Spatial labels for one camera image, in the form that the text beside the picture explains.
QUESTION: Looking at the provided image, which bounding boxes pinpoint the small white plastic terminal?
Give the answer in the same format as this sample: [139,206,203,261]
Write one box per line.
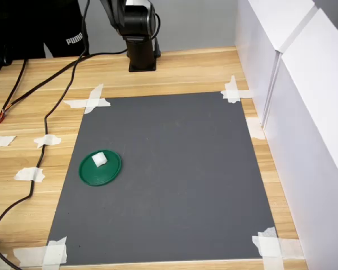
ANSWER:
[91,151,108,167]

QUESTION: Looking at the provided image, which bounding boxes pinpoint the round green lid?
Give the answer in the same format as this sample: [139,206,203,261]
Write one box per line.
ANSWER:
[78,149,122,187]

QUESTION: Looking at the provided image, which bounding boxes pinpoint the dark grey mat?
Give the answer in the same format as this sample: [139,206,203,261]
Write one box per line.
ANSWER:
[46,91,279,266]

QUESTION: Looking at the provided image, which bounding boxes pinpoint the white tape on mat corner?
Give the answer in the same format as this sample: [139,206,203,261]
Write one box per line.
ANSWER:
[220,75,254,104]
[12,236,68,268]
[251,226,305,270]

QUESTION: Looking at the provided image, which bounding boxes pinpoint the crossed white tape strips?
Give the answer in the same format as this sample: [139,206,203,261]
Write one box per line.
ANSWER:
[61,83,112,115]

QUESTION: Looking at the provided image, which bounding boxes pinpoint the white tape on mat edge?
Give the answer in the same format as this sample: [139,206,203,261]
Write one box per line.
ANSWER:
[246,117,267,141]

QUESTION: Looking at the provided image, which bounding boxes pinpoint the white partition panel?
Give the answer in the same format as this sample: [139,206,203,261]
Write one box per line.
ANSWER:
[233,0,319,127]
[263,8,338,270]

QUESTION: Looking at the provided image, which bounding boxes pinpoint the person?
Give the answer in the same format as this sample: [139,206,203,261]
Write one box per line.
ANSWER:
[0,0,90,59]

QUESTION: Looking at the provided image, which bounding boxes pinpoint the small loose white tape piece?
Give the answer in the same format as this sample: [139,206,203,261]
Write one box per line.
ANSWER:
[0,134,17,149]

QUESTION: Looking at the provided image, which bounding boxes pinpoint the white tape over cable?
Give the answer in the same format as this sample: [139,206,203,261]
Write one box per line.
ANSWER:
[33,134,62,149]
[14,166,46,183]

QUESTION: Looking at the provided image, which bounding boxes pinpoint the long black camera cable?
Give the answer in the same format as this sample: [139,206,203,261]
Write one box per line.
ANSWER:
[0,0,91,237]

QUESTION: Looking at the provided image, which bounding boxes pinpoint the black cable with coloured wires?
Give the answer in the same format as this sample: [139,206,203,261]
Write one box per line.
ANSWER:
[0,49,129,129]

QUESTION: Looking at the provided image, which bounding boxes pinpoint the thin black cable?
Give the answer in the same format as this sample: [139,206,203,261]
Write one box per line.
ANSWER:
[0,57,29,113]

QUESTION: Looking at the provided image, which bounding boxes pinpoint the short black cable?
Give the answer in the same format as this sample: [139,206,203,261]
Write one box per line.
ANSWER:
[0,243,22,270]

